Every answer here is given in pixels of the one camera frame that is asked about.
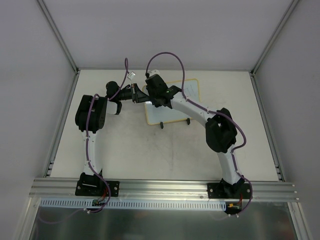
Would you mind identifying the yellow framed whiteboard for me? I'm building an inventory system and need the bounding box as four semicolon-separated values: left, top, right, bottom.
144;78;200;125

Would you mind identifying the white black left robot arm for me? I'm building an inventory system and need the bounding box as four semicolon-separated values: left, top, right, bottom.
75;81;150;202

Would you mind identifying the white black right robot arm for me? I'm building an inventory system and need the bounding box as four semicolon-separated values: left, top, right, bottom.
145;73;245;199

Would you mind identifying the black whiteboard stand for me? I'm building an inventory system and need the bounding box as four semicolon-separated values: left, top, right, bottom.
159;117;191;129

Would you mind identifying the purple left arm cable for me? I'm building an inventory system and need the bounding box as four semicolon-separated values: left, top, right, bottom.
37;57;131;224

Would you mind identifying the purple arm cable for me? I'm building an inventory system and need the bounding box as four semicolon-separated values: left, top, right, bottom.
145;51;254;220
37;57;131;224

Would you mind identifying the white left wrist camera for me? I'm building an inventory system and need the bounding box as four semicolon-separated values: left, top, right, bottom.
127;71;136;81

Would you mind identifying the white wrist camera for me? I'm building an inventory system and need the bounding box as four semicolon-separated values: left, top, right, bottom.
127;71;136;81
145;69;160;78

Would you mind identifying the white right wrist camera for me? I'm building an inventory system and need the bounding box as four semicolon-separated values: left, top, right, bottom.
145;69;160;78

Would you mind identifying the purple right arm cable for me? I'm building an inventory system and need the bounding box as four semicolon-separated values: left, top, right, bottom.
145;51;254;220

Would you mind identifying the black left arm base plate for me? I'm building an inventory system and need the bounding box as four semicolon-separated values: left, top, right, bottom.
75;178;120;197

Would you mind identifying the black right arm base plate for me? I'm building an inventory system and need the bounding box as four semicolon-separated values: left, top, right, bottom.
206;182;252;200

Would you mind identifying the aluminium mounting rail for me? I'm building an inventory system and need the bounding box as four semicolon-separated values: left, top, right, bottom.
28;177;300;202

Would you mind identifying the white slotted cable duct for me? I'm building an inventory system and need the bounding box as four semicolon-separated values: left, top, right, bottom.
39;198;227;211

